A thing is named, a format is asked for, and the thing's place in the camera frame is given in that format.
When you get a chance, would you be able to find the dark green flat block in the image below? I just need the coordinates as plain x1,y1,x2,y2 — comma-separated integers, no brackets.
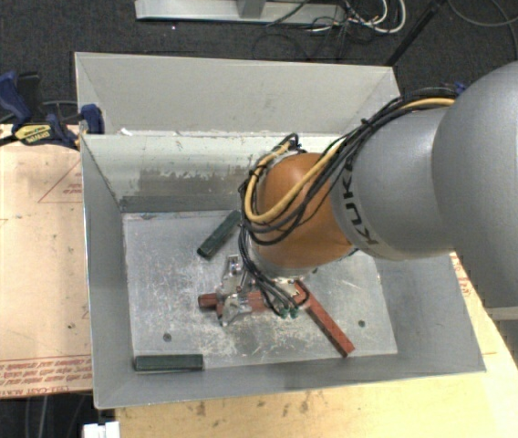
132,353,205,373
196,210,243,260

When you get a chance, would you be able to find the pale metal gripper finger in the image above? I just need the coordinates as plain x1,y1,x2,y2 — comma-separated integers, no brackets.
216,295,254,329
220,254,244,294

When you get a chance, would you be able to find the red-brown block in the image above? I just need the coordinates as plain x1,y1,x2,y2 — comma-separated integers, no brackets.
293,280,357,359
197,290,267,315

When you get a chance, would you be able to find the grey metal bin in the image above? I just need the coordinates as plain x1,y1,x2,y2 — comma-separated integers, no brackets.
74,51,487,411

